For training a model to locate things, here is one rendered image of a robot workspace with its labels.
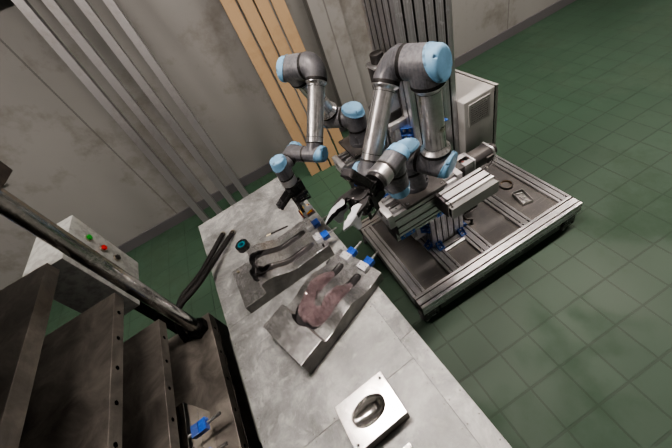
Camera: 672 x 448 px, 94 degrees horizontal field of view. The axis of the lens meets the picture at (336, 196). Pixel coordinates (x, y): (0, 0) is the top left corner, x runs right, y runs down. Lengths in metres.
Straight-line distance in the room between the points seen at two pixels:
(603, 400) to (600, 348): 0.25
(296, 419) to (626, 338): 1.76
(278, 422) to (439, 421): 0.58
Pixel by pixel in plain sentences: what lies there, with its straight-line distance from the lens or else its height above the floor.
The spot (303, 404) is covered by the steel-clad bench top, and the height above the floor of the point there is 0.80.
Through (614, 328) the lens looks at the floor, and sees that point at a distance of 2.39.
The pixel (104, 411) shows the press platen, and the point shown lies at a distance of 1.25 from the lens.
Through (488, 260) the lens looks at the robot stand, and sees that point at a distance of 2.20.
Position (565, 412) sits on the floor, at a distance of 2.18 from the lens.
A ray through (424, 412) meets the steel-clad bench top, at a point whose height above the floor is 0.80.
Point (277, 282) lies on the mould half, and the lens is 1.59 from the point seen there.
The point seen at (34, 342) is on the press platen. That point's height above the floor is 1.51.
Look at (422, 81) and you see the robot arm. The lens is 1.08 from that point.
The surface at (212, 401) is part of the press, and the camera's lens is 1.65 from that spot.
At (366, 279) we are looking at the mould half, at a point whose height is 0.86.
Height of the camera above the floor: 2.09
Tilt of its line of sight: 42 degrees down
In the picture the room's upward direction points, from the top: 24 degrees counter-clockwise
